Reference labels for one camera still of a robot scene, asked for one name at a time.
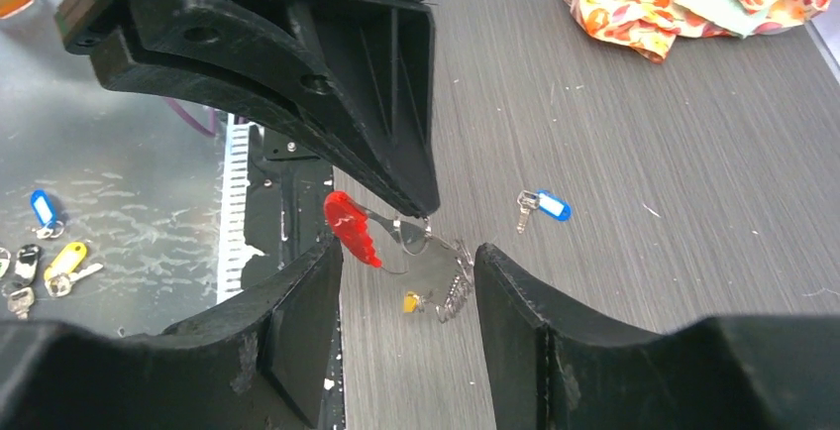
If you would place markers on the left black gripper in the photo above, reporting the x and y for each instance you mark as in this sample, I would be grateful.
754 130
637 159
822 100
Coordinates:
350 80

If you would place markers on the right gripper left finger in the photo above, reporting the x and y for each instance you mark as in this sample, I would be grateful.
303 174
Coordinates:
259 360

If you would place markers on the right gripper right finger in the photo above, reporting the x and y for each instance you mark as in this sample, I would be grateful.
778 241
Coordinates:
556 363

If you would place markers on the red handled metal keyring holder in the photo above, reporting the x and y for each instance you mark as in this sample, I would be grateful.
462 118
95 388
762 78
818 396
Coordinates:
439 269

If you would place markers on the yellow tagged key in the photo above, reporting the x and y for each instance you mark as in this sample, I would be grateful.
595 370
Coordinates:
412 303
65 271

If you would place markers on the blue tagged key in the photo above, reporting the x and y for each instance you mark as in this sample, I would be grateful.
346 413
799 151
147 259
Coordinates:
544 201

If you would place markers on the small blue key tag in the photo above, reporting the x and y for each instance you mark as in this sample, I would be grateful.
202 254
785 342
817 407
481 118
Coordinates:
51 224

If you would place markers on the orange floral cloth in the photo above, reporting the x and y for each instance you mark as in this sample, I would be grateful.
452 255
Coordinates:
695 0

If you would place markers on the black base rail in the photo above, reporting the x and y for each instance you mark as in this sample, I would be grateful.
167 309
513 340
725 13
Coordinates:
272 194

